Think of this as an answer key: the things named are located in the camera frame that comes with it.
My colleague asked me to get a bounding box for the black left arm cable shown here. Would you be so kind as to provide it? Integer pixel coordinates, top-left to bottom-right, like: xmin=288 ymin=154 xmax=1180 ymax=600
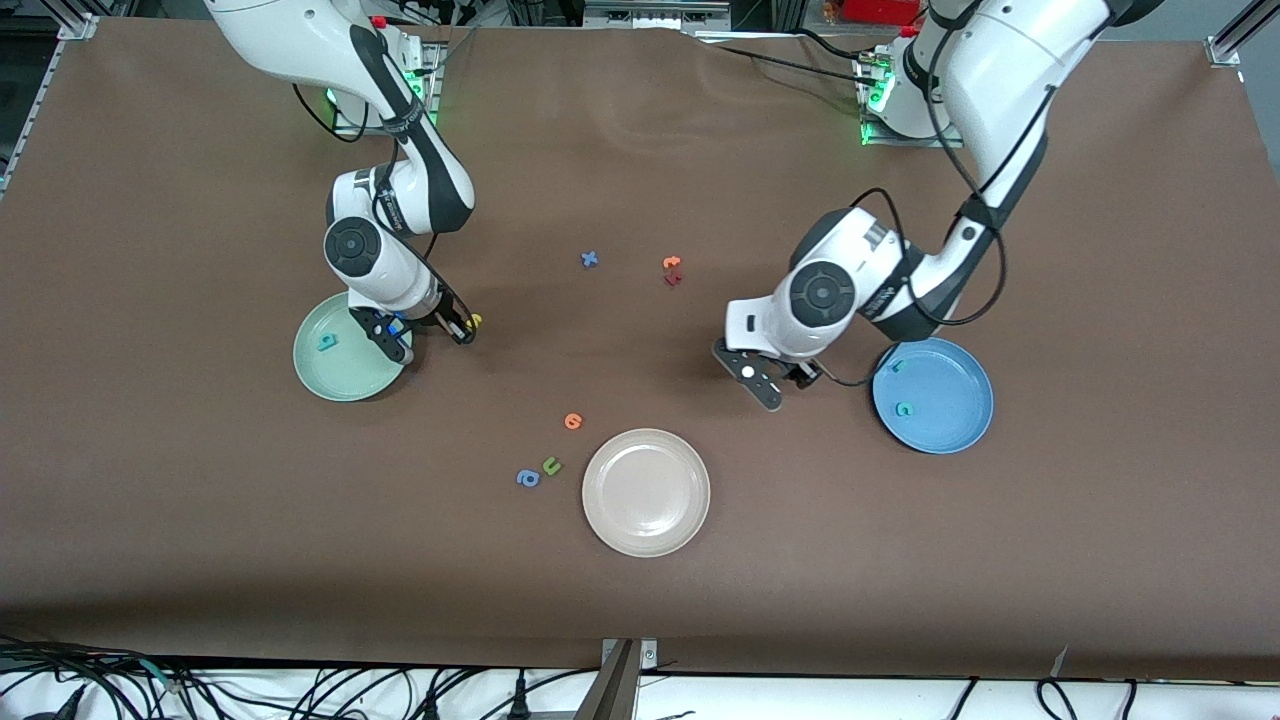
xmin=815 ymin=0 xmax=1061 ymax=391

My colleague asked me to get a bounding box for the aluminium frame profile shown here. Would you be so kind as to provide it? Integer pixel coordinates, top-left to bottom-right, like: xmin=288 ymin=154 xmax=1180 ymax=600
xmin=40 ymin=0 xmax=101 ymax=41
xmin=1205 ymin=0 xmax=1280 ymax=67

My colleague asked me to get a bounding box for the metal post bracket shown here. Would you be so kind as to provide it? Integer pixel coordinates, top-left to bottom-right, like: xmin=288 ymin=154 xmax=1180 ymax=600
xmin=601 ymin=637 xmax=659 ymax=670

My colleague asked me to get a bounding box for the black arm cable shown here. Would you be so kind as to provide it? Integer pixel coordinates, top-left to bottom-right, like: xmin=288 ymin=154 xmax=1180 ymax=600
xmin=815 ymin=0 xmax=1061 ymax=391
xmin=290 ymin=80 xmax=446 ymax=266

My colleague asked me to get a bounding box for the red box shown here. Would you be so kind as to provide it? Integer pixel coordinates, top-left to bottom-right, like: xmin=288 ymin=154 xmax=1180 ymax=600
xmin=843 ymin=0 xmax=923 ymax=27

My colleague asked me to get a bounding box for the beige plate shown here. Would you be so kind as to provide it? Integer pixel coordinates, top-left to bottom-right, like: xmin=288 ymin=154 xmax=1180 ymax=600
xmin=581 ymin=428 xmax=712 ymax=559

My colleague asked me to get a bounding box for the blue plate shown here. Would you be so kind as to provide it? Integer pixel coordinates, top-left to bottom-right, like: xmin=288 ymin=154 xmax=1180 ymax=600
xmin=872 ymin=336 xmax=995 ymax=456

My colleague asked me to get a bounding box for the silver table side rail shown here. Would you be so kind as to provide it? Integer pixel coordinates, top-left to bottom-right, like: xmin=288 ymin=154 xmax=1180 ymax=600
xmin=0 ymin=38 xmax=63 ymax=198

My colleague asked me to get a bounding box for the aluminium camera post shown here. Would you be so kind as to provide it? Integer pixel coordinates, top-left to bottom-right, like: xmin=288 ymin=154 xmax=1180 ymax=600
xmin=575 ymin=640 xmax=641 ymax=720

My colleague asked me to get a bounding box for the silver equipment box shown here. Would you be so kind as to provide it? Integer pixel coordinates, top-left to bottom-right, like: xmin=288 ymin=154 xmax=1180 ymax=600
xmin=583 ymin=0 xmax=732 ymax=31

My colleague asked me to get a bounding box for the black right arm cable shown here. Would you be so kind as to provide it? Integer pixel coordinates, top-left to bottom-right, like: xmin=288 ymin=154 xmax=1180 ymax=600
xmin=290 ymin=80 xmax=446 ymax=266

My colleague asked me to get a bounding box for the green plate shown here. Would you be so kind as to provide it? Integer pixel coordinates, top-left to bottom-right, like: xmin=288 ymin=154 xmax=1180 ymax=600
xmin=293 ymin=293 xmax=414 ymax=403

